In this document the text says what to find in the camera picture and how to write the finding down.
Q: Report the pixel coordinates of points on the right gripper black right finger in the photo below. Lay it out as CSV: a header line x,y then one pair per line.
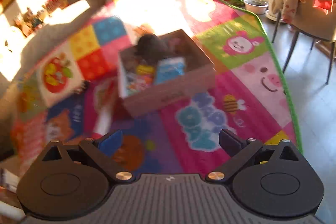
x,y
230,142

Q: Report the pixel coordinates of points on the white red foam stick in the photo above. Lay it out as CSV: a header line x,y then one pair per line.
x,y
104,118

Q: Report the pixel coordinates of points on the pink pig toy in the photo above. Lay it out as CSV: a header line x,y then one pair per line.
x,y
138,83

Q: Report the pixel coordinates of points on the white cardboard box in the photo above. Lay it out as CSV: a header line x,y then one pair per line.
x,y
199,75

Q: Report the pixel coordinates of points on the yellow corn toy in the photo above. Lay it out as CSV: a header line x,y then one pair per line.
x,y
145,70

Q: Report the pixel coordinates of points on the red cartoon card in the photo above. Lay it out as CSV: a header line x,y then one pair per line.
x,y
52,5

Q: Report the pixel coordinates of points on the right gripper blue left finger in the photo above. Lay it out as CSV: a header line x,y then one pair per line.
x,y
110,143

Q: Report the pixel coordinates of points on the blue white tissue pack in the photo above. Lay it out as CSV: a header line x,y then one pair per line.
x,y
169,69

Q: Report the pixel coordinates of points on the colourful cartoon play mat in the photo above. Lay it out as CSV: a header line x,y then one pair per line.
x,y
63,91

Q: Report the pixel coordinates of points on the black plush cat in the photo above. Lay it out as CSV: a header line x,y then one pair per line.
x,y
151,49

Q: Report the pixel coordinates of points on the metal basin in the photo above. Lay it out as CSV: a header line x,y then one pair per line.
x,y
258,7

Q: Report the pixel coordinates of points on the chair with draped clothes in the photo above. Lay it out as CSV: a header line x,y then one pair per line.
x,y
313,18

